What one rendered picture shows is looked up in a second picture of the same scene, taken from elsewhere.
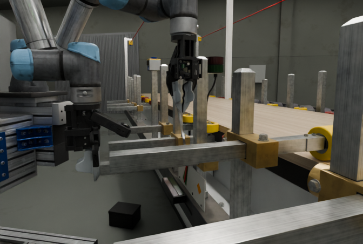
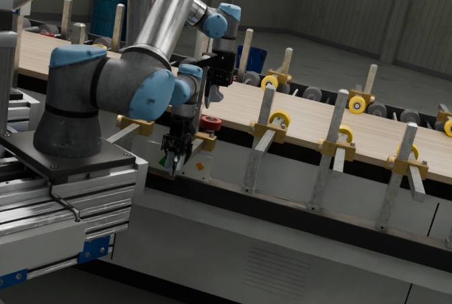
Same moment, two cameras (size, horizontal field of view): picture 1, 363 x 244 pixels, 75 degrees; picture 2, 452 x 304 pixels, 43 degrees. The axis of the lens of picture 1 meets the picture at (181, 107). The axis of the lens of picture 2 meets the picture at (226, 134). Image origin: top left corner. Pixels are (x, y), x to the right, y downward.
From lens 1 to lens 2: 1.77 m
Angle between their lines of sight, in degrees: 62
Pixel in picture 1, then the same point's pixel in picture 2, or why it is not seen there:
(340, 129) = (332, 126)
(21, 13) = not seen: hidden behind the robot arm
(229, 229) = (338, 161)
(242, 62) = not seen: outside the picture
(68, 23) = not seen: outside the picture
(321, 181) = (323, 144)
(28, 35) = not seen: hidden behind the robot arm
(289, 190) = (245, 153)
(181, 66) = (226, 77)
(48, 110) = (25, 113)
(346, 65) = (338, 105)
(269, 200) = (223, 164)
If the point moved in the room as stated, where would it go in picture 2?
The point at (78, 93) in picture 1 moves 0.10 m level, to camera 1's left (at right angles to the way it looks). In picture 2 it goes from (193, 109) to (173, 113)
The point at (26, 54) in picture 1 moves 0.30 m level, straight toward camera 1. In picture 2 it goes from (187, 87) to (291, 105)
